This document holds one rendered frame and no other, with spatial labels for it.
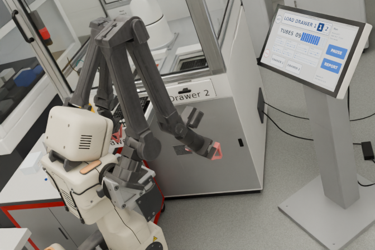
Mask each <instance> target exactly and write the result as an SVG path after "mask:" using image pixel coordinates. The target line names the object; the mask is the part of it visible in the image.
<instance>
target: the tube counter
mask: <svg viewBox="0 0 375 250"><path fill-rule="evenodd" d="M294 39H295V40H299V41H302V42H305V43H308V44H311V45H315V46H318V47H322V48H324V46H325V44H326V41H327V39H328V38H326V37H322V36H318V35H314V34H311V33H308V32H304V31H300V30H297V31H296V34H295V37H294Z"/></svg>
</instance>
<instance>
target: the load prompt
mask: <svg viewBox="0 0 375 250"><path fill-rule="evenodd" d="M281 23H284V24H287V25H290V26H294V27H298V28H302V29H305V30H309V31H312V32H316V33H320V34H323V35H327V36H328V35H329V33H330V30H331V28H332V25H333V23H329V22H324V21H319V20H315V19H312V18H307V17H303V16H298V15H294V14H291V13H286V12H285V13H284V16H283V19H282V22H281Z"/></svg>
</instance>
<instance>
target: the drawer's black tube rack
mask: <svg viewBox="0 0 375 250"><path fill-rule="evenodd" d="M140 101H141V105H142V109H143V112H144V114H145V113H146V110H147V108H148V106H149V104H150V102H151V101H150V100H148V96H146V97H140ZM113 116H114V118H121V120H123V119H124V116H123V113H122V110H121V106H120V104H119V105H118V107H117V109H116V110H115V112H114V114H113Z"/></svg>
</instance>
